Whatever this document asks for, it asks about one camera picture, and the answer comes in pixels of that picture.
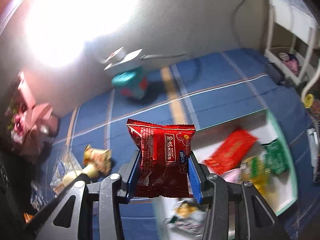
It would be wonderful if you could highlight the yellow round pastry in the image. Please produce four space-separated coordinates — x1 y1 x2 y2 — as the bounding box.
50 152 99 194

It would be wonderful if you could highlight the teal tin with pink pig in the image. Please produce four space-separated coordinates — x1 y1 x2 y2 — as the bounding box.
112 66 148 100

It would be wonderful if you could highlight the white power strip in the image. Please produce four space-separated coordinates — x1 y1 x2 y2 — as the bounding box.
103 47 143 71

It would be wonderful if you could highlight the pink snack packet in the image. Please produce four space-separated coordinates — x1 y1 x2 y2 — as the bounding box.
221 168 243 184

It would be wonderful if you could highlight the white green noodle packet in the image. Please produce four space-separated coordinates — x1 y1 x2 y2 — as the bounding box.
165 198 207 237

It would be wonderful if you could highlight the white shelf rack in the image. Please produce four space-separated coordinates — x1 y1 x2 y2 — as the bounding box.
265 0 319 86

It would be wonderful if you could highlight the white tray with teal rim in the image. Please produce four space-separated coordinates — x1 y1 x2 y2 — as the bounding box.
154 109 297 239

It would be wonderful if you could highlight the green snack box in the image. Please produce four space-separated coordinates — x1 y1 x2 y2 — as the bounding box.
261 139 289 175

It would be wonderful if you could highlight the red Kiss snack bag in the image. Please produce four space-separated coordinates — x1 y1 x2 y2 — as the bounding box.
126 119 196 198

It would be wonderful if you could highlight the grey power cable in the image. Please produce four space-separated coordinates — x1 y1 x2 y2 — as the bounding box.
139 52 202 81

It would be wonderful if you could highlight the green yellow snack packet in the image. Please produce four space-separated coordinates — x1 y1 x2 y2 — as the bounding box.
240 155 270 195

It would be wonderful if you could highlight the red gold-lettered packet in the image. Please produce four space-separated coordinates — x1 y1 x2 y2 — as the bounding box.
204 128 258 175

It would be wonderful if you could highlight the orange snack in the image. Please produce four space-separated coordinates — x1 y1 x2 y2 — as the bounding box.
83 144 112 176

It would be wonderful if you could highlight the black power adapter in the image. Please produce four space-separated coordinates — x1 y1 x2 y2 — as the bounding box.
265 63 286 86

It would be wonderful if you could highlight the blue plaid tablecloth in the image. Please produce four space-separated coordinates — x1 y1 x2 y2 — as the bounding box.
39 49 319 239

